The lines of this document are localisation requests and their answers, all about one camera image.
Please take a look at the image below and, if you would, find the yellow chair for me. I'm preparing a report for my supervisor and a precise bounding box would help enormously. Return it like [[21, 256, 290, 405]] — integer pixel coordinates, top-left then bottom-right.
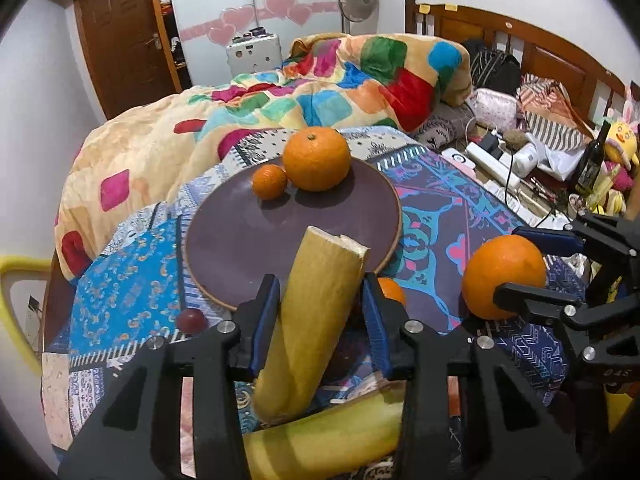
[[0, 255, 44, 377]]

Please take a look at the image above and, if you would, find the striped cloth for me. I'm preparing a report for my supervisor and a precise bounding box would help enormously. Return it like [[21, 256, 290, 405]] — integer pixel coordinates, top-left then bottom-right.
[[519, 74, 592, 152]]

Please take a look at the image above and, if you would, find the yellow plush toy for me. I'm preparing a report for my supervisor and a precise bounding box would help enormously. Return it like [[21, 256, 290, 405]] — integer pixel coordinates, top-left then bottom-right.
[[600, 85, 640, 213]]

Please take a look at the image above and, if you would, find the cut banana piece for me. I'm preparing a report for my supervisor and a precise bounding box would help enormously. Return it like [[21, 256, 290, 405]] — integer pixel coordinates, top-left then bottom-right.
[[252, 226, 372, 423]]

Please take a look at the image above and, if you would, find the grey patterned pillow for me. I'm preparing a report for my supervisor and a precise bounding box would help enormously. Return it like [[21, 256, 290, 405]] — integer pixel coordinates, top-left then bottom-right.
[[414, 114, 472, 151]]

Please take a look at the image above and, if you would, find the black backpack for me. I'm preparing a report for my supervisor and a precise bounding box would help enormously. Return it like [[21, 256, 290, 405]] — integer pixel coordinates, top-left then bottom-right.
[[462, 39, 522, 97]]

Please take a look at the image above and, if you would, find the blue patchwork cloth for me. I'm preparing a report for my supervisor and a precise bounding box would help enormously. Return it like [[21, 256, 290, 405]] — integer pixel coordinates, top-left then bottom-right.
[[42, 126, 587, 480]]

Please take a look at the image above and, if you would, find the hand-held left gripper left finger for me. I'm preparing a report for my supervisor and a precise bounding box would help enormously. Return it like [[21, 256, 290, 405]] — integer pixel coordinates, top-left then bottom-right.
[[57, 274, 281, 480]]

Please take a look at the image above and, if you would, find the small tangerine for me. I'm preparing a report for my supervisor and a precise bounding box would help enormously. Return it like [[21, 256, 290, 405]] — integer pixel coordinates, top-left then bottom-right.
[[251, 164, 289, 201], [377, 277, 407, 309]]

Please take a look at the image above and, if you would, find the white power strip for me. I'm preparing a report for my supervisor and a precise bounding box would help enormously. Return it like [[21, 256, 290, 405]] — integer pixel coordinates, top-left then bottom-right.
[[467, 142, 532, 213]]

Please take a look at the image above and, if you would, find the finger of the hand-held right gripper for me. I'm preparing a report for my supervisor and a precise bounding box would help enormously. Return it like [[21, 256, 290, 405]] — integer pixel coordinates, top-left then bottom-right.
[[512, 212, 633, 281], [492, 282, 640, 361]]

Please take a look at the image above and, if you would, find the white handheld appliance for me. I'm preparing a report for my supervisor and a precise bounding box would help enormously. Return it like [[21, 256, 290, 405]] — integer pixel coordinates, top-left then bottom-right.
[[500, 142, 539, 179]]

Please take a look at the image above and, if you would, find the large orange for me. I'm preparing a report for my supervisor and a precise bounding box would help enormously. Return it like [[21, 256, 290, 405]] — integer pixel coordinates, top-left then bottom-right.
[[461, 234, 549, 322], [282, 127, 352, 193]]

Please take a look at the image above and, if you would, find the round purple plate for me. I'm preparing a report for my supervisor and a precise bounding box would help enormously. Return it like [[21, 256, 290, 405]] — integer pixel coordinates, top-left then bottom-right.
[[182, 156, 404, 312]]

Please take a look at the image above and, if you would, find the pink patterned bag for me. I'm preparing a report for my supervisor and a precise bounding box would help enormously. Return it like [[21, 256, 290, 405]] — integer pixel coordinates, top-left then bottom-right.
[[472, 88, 519, 132]]

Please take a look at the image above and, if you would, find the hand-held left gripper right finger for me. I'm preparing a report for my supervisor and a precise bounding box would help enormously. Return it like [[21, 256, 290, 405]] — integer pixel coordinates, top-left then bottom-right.
[[361, 272, 587, 480]]

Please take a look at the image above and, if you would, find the white suitcase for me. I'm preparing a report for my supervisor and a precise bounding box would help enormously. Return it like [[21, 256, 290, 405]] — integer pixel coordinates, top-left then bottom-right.
[[225, 32, 281, 79]]

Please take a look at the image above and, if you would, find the yellow banana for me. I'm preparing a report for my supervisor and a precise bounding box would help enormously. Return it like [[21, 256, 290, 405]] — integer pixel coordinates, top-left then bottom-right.
[[242, 389, 407, 480]]

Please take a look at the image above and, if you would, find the brown wooden door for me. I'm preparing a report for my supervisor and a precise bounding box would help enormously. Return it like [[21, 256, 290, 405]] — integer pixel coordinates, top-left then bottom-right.
[[74, 0, 184, 121]]

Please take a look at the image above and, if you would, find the colourful checked quilt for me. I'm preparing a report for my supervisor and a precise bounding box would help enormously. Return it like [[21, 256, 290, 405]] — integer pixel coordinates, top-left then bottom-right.
[[54, 33, 473, 281]]

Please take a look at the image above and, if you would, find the red grape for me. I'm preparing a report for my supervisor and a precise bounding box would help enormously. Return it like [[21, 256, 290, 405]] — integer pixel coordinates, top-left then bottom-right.
[[177, 308, 208, 334]]

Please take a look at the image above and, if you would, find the dark wine bottle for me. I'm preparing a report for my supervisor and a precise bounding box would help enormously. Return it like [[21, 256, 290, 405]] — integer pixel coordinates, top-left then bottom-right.
[[570, 120, 612, 197]]

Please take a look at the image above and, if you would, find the wooden bed headboard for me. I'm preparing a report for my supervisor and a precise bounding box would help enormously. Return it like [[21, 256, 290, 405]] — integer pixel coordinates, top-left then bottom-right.
[[404, 0, 629, 128]]

